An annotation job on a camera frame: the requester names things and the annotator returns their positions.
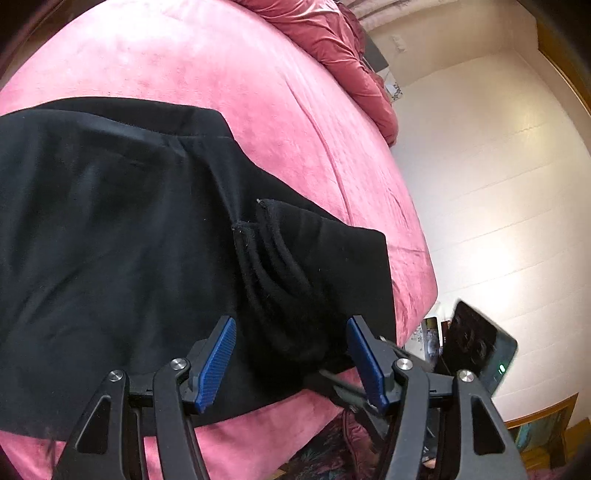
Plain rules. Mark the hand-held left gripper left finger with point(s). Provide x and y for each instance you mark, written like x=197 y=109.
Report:
x=216 y=367

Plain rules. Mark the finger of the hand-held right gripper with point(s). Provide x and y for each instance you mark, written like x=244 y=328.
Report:
x=341 y=386

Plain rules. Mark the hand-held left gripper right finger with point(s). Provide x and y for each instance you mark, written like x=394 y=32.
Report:
x=367 y=367

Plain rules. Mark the black embroidered pants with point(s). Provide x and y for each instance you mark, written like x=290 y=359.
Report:
x=115 y=230

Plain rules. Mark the white printed box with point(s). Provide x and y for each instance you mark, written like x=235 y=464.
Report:
x=431 y=339

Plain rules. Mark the person's dark floral clothing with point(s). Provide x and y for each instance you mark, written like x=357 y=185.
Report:
x=323 y=457

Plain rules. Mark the black tablet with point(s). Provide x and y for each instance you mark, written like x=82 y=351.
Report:
x=475 y=341

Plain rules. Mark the wooden framed furniture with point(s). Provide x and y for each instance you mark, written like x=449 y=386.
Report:
x=542 y=412

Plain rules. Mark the floral bedside cabinet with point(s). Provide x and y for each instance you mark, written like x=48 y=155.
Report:
x=397 y=91

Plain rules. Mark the pink bed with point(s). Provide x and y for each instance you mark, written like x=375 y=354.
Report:
x=184 y=60

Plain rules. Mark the grey headboard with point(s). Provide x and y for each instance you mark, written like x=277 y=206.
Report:
x=376 y=55

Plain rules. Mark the red duvet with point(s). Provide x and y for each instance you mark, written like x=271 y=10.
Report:
x=341 y=50

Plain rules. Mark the white wall socket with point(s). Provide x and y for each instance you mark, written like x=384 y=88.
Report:
x=399 y=44

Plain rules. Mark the wooden door frame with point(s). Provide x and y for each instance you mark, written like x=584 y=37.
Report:
x=568 y=74

